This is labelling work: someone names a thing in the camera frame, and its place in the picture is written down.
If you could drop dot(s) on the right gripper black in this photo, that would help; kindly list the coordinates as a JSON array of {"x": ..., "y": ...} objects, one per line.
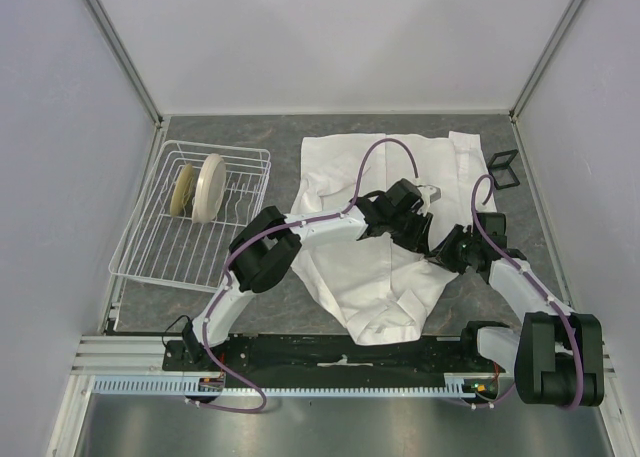
[{"x": 443, "y": 256}]

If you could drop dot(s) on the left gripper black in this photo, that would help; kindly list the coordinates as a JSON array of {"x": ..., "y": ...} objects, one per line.
[{"x": 418, "y": 241}]

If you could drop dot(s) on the white shirt garment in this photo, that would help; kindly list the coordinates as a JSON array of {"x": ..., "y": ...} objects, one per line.
[{"x": 379, "y": 292}]

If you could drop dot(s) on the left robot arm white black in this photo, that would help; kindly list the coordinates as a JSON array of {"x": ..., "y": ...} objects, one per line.
[{"x": 262, "y": 254}]

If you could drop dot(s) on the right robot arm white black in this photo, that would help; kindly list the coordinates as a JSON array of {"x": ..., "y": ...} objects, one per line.
[{"x": 556, "y": 358}]

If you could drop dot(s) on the black square open case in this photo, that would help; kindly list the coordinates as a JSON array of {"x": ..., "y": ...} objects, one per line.
[{"x": 501, "y": 170}]

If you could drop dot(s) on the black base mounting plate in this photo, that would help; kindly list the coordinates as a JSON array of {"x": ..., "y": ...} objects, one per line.
[{"x": 251, "y": 354}]

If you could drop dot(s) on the cream plate large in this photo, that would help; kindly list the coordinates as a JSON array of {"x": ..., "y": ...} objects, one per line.
[{"x": 210, "y": 189}]

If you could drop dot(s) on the beige plate small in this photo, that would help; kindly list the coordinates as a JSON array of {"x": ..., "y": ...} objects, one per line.
[{"x": 182, "y": 196}]

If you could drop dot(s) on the light blue cable duct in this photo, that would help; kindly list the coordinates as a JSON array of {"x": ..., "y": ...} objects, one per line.
[{"x": 194, "y": 386}]

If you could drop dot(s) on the white wire dish rack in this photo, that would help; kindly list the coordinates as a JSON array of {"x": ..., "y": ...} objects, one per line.
[{"x": 174, "y": 251}]

